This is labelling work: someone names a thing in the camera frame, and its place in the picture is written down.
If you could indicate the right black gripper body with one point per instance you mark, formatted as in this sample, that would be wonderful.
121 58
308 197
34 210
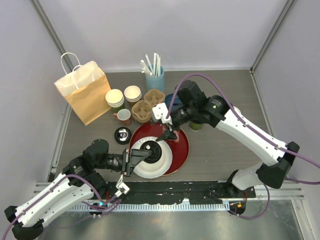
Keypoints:
179 117

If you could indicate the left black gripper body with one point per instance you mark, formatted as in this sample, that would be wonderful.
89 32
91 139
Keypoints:
126 162

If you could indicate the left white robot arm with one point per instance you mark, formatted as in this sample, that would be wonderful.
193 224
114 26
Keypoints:
79 181

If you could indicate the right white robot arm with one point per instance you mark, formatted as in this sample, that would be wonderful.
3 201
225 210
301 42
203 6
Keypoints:
276 156

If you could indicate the pink glass mug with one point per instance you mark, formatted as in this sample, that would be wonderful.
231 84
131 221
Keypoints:
172 128

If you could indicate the white paper plate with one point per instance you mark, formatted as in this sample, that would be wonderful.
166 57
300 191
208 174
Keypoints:
155 170

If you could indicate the red round tray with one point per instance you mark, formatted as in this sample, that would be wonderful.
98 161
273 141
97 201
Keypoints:
180 150

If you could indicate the back cardboard cup carrier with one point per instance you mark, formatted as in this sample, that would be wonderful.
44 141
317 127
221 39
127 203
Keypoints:
154 97

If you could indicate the cardboard cup carrier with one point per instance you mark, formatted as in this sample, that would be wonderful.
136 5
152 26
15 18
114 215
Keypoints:
154 97
142 112

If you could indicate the front cardboard cup carrier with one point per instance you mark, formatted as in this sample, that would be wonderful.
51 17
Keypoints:
142 112

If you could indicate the blue straw holder cup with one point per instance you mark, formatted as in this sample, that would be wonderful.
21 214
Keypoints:
156 82

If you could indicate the brown paper cup stack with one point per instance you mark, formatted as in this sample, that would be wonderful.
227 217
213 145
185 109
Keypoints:
132 94

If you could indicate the green paper cup stack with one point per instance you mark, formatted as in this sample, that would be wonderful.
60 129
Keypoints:
115 99

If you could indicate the brown paper bag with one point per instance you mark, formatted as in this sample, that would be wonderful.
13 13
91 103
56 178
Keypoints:
84 89

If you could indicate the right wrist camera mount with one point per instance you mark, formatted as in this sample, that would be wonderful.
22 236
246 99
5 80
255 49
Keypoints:
159 114

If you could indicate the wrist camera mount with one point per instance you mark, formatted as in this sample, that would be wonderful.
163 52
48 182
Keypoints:
121 187
159 114

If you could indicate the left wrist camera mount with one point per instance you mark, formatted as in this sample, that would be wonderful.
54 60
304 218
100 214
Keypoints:
121 187

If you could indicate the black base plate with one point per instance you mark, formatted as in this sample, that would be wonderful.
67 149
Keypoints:
174 192

